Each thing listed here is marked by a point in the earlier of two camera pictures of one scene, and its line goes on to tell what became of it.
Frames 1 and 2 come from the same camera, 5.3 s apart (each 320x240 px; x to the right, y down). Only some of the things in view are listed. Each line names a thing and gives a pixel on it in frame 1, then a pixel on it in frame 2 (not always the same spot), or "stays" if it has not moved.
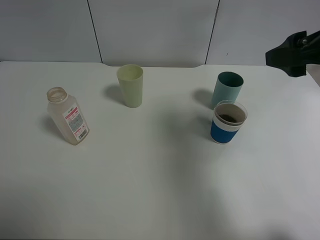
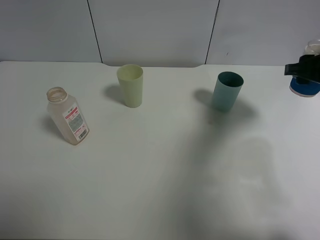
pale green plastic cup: (130, 76) stays
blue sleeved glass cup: (228, 117) to (303, 87)
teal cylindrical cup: (228, 87) stays
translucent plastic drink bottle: (65, 109) stays
